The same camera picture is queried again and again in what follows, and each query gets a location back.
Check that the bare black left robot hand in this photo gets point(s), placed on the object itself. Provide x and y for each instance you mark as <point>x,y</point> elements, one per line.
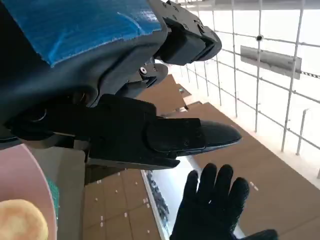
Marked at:
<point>75,75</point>

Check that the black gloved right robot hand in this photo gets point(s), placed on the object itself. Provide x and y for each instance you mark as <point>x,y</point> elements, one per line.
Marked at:
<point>210,215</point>

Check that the pink bowl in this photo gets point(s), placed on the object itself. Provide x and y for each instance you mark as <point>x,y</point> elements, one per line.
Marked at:
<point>20,175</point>

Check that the round toy bread bun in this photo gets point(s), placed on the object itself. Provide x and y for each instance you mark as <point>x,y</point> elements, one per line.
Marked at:
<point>20,222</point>

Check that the black patterned strip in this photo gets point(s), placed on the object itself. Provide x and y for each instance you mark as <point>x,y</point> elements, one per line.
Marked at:
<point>160,202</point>

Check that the brown wooden door cabinet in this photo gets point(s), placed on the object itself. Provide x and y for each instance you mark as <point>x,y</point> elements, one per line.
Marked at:
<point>275,187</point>

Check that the brown wooden drawer cabinet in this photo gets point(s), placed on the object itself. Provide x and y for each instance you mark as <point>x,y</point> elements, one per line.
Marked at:
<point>120,200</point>

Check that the green cutting mat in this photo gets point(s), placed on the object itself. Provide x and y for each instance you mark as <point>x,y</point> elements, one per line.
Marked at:
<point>54,195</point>

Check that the grey metal ceiling plate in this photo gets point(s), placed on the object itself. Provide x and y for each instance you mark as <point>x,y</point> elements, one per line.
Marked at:
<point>270,61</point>

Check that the black ceiling dome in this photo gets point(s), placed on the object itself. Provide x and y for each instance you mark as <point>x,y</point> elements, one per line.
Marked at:
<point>259,38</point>

